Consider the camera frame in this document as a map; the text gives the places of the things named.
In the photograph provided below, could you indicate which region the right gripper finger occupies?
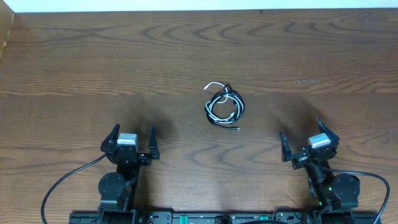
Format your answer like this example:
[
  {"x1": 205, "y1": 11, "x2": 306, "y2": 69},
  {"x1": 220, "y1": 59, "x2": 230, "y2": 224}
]
[
  {"x1": 317, "y1": 118, "x2": 340, "y2": 145},
  {"x1": 279, "y1": 131, "x2": 292, "y2": 162}
]

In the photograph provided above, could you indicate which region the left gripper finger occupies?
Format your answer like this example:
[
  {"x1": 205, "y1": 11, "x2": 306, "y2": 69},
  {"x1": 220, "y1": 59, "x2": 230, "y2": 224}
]
[
  {"x1": 148, "y1": 126, "x2": 160, "y2": 159},
  {"x1": 100, "y1": 124, "x2": 120, "y2": 152}
]

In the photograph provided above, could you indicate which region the white usb cable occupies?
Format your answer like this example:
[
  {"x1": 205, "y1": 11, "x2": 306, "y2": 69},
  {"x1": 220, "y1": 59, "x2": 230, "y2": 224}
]
[{"x1": 203, "y1": 82, "x2": 239, "y2": 123}]

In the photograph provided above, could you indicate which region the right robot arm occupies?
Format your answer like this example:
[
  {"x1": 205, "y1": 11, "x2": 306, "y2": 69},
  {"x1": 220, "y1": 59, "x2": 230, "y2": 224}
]
[{"x1": 279, "y1": 119, "x2": 360, "y2": 223}]

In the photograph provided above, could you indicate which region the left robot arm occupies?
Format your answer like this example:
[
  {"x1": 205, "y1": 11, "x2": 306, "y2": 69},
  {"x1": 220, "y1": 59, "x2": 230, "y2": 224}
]
[{"x1": 97, "y1": 124, "x2": 160, "y2": 224}]

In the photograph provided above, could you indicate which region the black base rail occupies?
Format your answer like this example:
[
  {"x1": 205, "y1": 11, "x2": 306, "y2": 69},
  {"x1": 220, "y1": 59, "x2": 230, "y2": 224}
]
[{"x1": 68, "y1": 209, "x2": 377, "y2": 224}]

